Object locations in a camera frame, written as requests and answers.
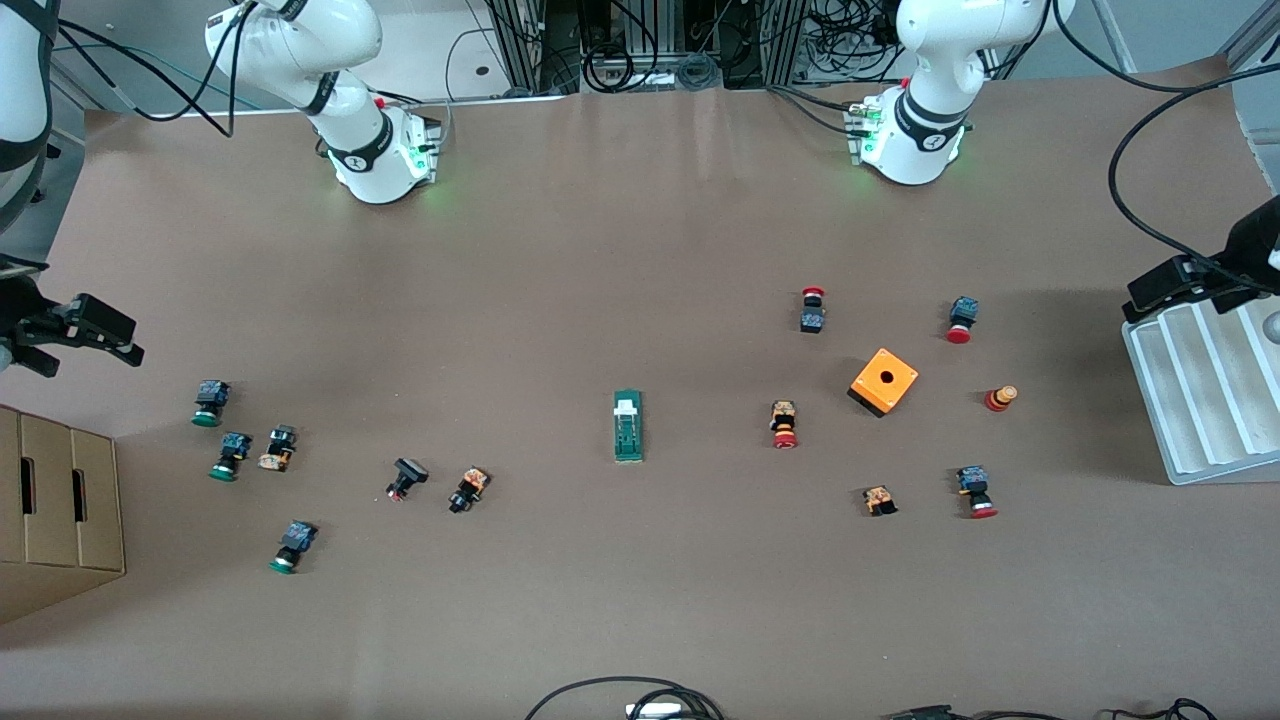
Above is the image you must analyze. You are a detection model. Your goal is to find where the white grey compartment tray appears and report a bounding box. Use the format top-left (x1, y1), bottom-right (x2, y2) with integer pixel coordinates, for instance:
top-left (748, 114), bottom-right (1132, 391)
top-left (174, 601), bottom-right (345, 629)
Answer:
top-left (1121, 292), bottom-right (1280, 487)

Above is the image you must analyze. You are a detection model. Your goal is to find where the green push button blue block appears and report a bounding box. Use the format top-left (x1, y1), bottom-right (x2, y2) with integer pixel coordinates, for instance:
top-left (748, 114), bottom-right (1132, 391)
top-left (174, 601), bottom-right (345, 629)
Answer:
top-left (268, 519), bottom-right (319, 576)
top-left (191, 379), bottom-right (232, 429)
top-left (208, 431), bottom-right (253, 483)

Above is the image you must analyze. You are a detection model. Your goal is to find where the brown cardboard box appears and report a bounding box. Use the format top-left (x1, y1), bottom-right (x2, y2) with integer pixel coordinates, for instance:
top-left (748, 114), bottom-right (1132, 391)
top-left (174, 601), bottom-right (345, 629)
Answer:
top-left (0, 404), bottom-right (127, 626)

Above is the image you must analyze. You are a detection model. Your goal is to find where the black holder orange contact block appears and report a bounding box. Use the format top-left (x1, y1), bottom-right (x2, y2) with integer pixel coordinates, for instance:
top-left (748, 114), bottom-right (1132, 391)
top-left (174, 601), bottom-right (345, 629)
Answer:
top-left (257, 425), bottom-right (299, 473)

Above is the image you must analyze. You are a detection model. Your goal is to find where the black push button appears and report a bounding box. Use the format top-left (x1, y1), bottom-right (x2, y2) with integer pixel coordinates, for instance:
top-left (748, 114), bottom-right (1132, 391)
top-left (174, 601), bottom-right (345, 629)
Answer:
top-left (385, 457), bottom-right (430, 502)

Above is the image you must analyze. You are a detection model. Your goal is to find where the black button orange contact block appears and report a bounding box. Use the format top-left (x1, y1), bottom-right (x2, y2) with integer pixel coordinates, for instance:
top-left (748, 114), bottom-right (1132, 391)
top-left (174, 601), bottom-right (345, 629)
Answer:
top-left (447, 465), bottom-right (492, 515)

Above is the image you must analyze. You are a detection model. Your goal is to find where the aluminium equipment rack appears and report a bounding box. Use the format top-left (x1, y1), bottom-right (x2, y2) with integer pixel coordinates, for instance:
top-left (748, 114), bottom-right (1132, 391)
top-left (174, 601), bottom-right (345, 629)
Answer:
top-left (485, 0), bottom-right (836, 96)

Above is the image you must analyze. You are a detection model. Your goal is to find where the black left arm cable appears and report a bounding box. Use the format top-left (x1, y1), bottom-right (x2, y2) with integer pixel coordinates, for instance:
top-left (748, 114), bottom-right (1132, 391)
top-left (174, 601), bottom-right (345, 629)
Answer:
top-left (1052, 0), bottom-right (1280, 293)

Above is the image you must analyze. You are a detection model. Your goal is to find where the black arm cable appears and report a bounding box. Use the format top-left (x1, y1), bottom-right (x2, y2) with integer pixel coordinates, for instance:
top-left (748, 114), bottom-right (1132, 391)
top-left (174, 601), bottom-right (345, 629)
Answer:
top-left (55, 0), bottom-right (263, 139)
top-left (1052, 0), bottom-right (1280, 293)

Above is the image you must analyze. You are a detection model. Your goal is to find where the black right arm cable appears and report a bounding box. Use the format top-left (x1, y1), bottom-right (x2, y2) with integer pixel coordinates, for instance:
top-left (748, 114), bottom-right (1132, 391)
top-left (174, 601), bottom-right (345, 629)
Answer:
top-left (55, 0), bottom-right (263, 139)

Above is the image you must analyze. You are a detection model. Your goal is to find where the teal cable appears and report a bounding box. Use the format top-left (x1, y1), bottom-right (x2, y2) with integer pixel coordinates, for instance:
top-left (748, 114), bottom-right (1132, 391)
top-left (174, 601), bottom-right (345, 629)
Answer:
top-left (60, 42), bottom-right (263, 111)

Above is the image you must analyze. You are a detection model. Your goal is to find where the orange button enclosure box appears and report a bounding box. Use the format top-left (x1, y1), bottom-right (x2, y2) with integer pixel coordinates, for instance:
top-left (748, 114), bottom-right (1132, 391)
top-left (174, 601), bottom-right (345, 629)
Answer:
top-left (848, 347), bottom-right (920, 419)

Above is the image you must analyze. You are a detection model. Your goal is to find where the black cable bundle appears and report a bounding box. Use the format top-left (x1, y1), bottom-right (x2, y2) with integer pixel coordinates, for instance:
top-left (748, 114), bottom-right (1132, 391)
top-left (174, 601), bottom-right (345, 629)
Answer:
top-left (883, 697), bottom-right (1221, 720)

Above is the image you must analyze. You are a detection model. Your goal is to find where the coiled black cable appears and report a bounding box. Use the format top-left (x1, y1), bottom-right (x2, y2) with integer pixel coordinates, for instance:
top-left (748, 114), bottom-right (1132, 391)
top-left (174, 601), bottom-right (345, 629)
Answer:
top-left (583, 42), bottom-right (638, 93)

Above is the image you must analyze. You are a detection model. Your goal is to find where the black looped cable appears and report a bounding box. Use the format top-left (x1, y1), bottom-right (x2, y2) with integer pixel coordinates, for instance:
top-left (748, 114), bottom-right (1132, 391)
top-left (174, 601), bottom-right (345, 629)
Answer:
top-left (524, 676), bottom-right (725, 720)

